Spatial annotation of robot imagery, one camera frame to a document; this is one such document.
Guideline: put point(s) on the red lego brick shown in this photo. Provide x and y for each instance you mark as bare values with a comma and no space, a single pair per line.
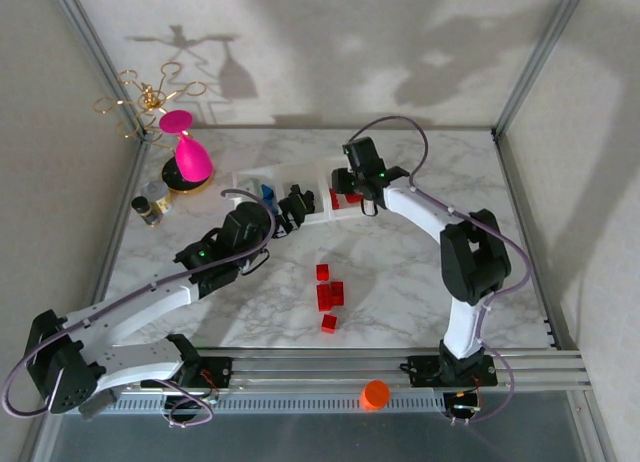
336,202
322,272
329,323
338,291
353,198
324,298

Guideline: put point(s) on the clear round glass jar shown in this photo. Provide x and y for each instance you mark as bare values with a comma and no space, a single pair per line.
157,192

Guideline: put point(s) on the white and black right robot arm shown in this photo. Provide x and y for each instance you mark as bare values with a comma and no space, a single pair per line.
415,212

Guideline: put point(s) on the orange plastic cylinder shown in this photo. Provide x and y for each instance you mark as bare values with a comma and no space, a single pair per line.
375,394

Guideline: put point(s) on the aluminium frame post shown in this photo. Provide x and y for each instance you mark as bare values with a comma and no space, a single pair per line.
100,57
540,57

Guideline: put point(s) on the clear three-compartment plastic container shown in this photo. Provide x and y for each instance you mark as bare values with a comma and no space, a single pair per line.
320,174

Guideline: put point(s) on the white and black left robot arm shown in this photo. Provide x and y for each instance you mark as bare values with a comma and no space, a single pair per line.
150,307

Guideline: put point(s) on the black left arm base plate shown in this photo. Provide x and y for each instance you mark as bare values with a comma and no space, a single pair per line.
220,372

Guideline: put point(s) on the aluminium front frame rail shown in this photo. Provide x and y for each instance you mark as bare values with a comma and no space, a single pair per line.
320,372

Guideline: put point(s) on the pink wine glass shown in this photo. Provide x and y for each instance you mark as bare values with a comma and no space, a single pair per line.
192,162

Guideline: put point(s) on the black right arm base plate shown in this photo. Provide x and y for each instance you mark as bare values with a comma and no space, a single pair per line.
422,372

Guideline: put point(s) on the grey rectangular block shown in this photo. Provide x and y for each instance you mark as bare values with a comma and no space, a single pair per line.
100,406

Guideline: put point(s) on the aluminium side rail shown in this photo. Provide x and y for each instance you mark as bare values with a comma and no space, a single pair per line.
114,242
520,207

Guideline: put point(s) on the small dark bottle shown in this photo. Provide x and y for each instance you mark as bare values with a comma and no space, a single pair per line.
143,210

